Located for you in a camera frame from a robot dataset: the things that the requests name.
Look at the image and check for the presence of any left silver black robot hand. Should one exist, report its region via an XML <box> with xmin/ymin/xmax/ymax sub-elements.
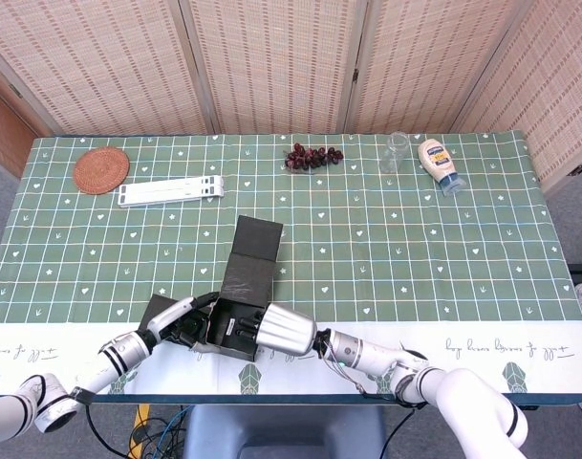
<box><xmin>144</xmin><ymin>292</ymin><xmax>223</xmax><ymax>350</ymax></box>

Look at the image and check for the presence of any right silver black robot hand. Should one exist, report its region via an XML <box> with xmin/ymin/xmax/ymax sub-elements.
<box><xmin>226</xmin><ymin>303</ymin><xmax>319</xmax><ymax>358</ymax></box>

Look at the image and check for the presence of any black foldable cardboard box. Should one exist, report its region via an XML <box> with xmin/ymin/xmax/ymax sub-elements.
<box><xmin>137</xmin><ymin>214</ymin><xmax>285</xmax><ymax>363</ymax></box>

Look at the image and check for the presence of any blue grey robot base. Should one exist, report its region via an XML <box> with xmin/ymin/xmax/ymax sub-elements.
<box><xmin>183</xmin><ymin>404</ymin><xmax>390</xmax><ymax>459</ymax></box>

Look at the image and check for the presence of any white folded laptop stand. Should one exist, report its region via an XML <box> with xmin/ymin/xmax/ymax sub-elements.
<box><xmin>118</xmin><ymin>175</ymin><xmax>226</xmax><ymax>208</ymax></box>

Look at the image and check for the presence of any round brown woven coaster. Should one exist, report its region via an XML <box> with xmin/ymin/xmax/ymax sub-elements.
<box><xmin>72</xmin><ymin>147</ymin><xmax>131</xmax><ymax>195</ymax></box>

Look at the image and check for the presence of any green checked tablecloth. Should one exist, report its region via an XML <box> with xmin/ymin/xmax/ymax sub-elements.
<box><xmin>0</xmin><ymin>131</ymin><xmax>582</xmax><ymax>398</ymax></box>

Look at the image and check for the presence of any bunch of dark red grapes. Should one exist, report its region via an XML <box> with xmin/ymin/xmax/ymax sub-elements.
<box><xmin>283</xmin><ymin>142</ymin><xmax>345</xmax><ymax>173</ymax></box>

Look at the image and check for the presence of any clear glass jar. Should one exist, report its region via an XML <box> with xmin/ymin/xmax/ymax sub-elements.
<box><xmin>377</xmin><ymin>131</ymin><xmax>410</xmax><ymax>175</ymax></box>

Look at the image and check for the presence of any mayonnaise squeeze bottle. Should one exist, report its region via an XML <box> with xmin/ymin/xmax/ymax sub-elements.
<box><xmin>417</xmin><ymin>138</ymin><xmax>466</xmax><ymax>197</ymax></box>

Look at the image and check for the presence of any brown wooden panel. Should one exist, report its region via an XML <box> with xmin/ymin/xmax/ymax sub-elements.
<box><xmin>0</xmin><ymin>78</ymin><xmax>41</xmax><ymax>179</ymax></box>

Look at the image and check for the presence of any bamboo folding screen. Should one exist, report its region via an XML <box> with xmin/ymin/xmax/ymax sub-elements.
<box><xmin>0</xmin><ymin>0</ymin><xmax>582</xmax><ymax>192</ymax></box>

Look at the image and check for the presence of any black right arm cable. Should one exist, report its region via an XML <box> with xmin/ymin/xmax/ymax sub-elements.
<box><xmin>356</xmin><ymin>382</ymin><xmax>416</xmax><ymax>459</ymax></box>

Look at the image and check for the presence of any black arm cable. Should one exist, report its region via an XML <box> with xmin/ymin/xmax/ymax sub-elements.
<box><xmin>356</xmin><ymin>382</ymin><xmax>416</xmax><ymax>459</ymax></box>
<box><xmin>70</xmin><ymin>387</ymin><xmax>129</xmax><ymax>459</ymax></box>

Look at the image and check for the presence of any blue floor cable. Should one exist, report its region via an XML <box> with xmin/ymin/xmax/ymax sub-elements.
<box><xmin>149</xmin><ymin>405</ymin><xmax>192</xmax><ymax>459</ymax></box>

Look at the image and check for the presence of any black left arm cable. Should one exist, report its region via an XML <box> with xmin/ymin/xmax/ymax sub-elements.
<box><xmin>70</xmin><ymin>387</ymin><xmax>129</xmax><ymax>459</ymax></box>

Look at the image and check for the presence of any black floor cable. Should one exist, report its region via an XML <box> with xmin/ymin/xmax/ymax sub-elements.
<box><xmin>127</xmin><ymin>415</ymin><xmax>189</xmax><ymax>459</ymax></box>

